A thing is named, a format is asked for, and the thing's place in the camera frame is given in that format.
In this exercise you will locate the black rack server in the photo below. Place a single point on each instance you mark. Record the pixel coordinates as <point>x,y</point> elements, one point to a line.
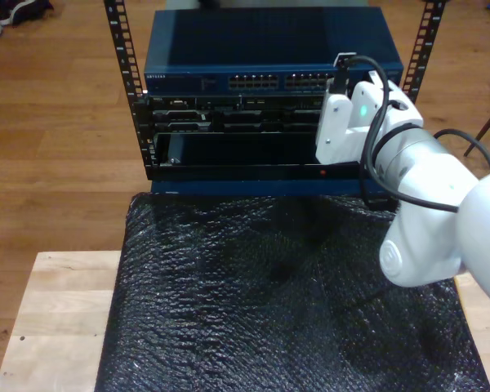
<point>249,116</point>

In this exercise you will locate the black bubble wrap mat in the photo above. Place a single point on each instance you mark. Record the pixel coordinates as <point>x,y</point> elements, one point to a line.
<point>249,306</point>

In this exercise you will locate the dark sneaker white sole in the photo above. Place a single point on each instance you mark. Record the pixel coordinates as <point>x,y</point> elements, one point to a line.
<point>24,10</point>

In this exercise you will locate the black perforated rack post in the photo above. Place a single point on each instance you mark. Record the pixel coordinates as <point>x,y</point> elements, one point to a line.
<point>426,32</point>
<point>122,41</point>

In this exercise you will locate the blue network switch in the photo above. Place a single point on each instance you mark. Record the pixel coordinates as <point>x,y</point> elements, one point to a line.
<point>249,41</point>

